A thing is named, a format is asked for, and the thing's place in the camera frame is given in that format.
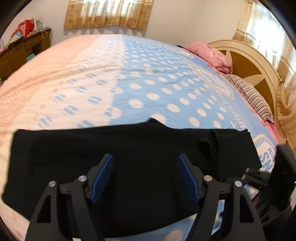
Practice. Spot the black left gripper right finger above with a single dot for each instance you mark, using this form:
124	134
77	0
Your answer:
225	210

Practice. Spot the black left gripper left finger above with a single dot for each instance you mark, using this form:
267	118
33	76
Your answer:
63	208

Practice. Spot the black pants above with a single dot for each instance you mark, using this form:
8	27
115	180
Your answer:
145	191

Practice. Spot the striped pillow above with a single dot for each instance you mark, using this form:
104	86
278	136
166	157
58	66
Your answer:
252	96

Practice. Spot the cream wooden headboard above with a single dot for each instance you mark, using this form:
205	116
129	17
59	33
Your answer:
253	67

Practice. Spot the pink floral pillow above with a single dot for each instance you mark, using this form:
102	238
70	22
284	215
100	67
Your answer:
212	56

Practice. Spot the bed with patterned sheet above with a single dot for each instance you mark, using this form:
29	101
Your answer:
101	80

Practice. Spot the beige side curtain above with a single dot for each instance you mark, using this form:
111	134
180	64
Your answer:
259	28

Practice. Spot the brown wooden desk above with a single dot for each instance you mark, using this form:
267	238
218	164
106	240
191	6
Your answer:
18	52

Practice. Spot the red gift bag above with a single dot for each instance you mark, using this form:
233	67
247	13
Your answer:
26	27

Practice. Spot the beige window curtain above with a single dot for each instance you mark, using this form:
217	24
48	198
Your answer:
101	13

